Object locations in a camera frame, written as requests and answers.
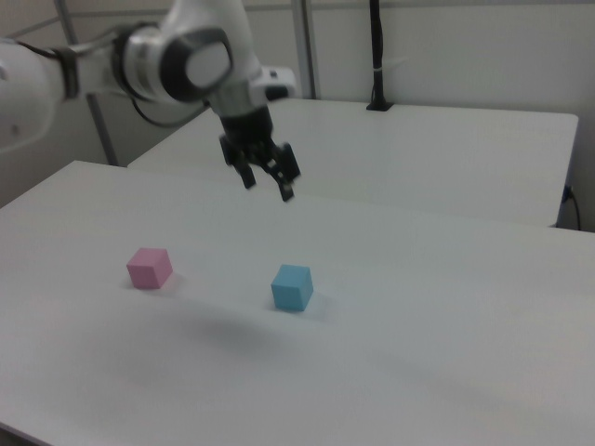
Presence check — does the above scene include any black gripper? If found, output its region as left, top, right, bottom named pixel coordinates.
left=217, top=106, right=303, bottom=203

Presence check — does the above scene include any blue cube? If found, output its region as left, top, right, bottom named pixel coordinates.
left=270, top=263, right=315, bottom=312

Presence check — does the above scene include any pink cube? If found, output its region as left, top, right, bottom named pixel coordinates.
left=126, top=246, right=174, bottom=291

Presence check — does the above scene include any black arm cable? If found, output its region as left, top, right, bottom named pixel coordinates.
left=131, top=98, right=211, bottom=129

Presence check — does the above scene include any grey aluminium frame post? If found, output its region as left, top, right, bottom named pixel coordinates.
left=54, top=0, right=118, bottom=167
left=291, top=0, right=323, bottom=100

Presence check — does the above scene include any black camera pole with base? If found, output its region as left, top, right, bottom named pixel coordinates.
left=365, top=0, right=396, bottom=112

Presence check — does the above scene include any black wall power cable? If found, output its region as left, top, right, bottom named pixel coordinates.
left=563, top=184, right=583, bottom=231

